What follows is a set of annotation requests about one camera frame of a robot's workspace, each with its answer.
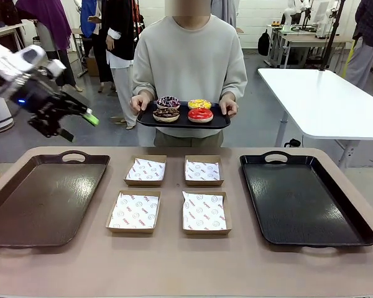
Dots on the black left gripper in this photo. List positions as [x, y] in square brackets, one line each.
[34, 93]

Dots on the person in beige sweater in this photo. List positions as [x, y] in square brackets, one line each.
[189, 62]

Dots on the cardboard box on floor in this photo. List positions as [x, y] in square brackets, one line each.
[93, 66]

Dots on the white table with legs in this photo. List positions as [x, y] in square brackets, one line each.
[329, 99]

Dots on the yellow sprinkled donut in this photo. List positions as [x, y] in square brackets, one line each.
[199, 104]

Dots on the black vertical pole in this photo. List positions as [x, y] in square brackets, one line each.
[331, 34]

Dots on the person's right forearm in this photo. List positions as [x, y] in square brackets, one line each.
[141, 83]

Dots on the purple sprinkled donut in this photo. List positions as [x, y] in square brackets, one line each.
[168, 102]

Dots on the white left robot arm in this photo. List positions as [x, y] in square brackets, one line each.
[3, 74]

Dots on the person in dark plaid shirt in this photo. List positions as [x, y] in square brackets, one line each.
[371, 21]

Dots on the background workbench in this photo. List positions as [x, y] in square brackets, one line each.
[311, 42]

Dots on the person's left forearm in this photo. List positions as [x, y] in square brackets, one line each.
[236, 83]

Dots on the chocolate sprinkled donut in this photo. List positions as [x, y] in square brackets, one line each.
[165, 115]

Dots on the black serving tray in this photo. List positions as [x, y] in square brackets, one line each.
[183, 124]

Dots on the white desk with clothes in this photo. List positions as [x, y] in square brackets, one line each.
[6, 29]

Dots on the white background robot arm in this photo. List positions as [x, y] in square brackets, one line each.
[290, 12]

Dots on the person's left hand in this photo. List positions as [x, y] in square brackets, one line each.
[229, 107]

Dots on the black caster wheel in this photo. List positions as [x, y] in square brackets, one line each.
[292, 142]

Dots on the black backpack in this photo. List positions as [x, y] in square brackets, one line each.
[264, 43]

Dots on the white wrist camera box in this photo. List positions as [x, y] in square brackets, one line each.
[55, 68]

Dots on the person's right hand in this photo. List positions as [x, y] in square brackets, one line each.
[140, 104]

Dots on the brown cardboard box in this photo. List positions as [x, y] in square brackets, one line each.
[130, 230]
[203, 183]
[205, 232]
[143, 183]

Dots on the red glazed donut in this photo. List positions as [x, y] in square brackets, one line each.
[200, 116]

